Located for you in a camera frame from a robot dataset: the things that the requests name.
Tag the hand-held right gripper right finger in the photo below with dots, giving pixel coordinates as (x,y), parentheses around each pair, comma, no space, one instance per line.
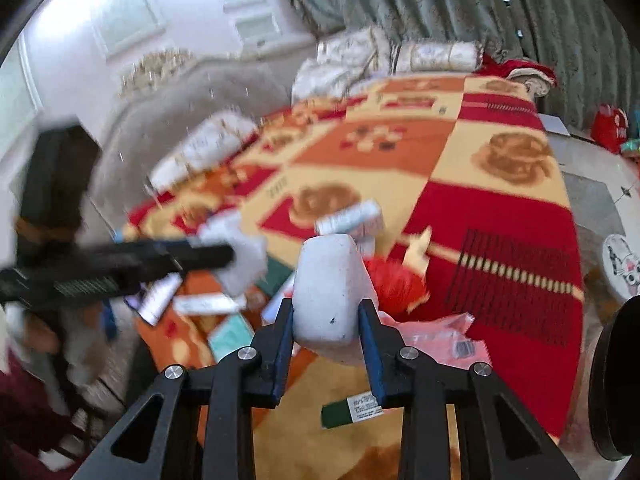
(372,355)

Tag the white flat box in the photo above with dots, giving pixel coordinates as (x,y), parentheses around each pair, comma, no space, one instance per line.
(210,304)

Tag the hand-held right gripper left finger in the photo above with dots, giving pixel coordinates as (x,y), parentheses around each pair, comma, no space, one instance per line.
(282,350)

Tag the cat print round stool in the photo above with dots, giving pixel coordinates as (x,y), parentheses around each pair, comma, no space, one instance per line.
(622,265)

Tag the clear pink plastic bag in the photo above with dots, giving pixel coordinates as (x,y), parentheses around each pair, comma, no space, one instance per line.
(440,340)

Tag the red gift bag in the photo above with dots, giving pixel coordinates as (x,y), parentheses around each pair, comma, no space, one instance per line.
(610,127)

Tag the red cloth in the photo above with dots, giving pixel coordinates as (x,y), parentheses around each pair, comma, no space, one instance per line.
(525,71)

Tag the purple white packet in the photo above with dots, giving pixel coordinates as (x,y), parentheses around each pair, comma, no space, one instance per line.
(155,302)

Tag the white foam lump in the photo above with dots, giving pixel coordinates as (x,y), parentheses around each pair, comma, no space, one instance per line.
(327,290)

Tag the dark red clothing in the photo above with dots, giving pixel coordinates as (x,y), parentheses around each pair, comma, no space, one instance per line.
(25,400)

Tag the white tissue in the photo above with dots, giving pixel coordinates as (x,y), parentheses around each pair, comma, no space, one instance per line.
(242,260)

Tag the white gold patterned pillow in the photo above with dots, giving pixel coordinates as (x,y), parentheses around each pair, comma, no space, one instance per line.
(340,60)
(435,56)
(200,150)

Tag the red fluffy ball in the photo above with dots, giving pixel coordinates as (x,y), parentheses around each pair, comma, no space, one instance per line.
(397,285)

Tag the red orange printed blanket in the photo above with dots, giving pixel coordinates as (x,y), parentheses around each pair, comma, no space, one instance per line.
(500,210)

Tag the green white small box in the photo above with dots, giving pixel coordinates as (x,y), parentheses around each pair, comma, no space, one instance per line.
(350,412)

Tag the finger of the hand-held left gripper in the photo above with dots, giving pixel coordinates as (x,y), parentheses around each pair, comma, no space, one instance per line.
(200,257)

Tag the teal packet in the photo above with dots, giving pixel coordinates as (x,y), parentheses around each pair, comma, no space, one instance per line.
(232,337)

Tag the white tube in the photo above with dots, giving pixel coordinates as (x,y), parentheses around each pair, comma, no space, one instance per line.
(352,217)

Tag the brown trash bin black liner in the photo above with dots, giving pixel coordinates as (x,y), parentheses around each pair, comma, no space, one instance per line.
(617,380)

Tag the green patterned curtain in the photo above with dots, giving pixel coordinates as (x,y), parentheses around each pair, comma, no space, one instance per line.
(430,0)

